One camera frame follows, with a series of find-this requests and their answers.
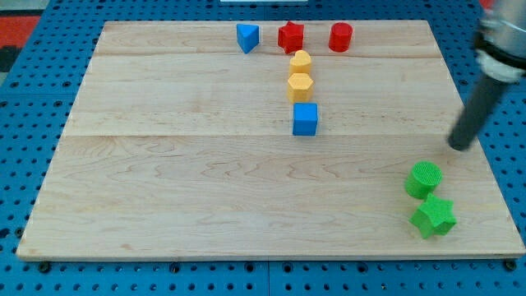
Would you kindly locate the green star block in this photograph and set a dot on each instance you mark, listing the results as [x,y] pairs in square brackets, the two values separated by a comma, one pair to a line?
[434,216]

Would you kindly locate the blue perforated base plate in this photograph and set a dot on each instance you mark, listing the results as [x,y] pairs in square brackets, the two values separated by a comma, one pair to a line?
[36,98]

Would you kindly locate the yellow hexagon block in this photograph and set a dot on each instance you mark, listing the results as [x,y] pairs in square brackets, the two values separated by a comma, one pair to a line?
[300,88]

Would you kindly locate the wooden board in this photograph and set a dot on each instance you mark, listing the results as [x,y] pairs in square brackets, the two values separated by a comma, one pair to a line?
[179,147]

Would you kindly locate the yellow heart block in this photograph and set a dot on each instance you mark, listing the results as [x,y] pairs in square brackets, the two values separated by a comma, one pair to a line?
[300,63]

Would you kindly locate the green cylinder block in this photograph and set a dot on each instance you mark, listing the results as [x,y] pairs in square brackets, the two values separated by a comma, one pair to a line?
[423,178]

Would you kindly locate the red star block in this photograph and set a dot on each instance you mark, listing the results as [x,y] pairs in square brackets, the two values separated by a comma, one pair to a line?
[290,37]

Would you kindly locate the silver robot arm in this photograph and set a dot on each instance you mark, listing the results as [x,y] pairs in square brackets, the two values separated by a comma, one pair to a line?
[500,45]

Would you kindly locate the red cylinder block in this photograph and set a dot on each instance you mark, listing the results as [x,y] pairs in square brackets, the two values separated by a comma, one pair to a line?
[341,34]

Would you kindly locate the blue triangle block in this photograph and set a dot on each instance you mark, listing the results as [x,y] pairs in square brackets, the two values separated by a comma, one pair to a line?
[248,36]

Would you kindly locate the blue cube block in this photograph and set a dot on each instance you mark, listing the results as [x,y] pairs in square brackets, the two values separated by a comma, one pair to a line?
[305,119]

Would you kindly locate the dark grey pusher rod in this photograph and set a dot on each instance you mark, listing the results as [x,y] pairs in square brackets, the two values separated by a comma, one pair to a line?
[476,111]

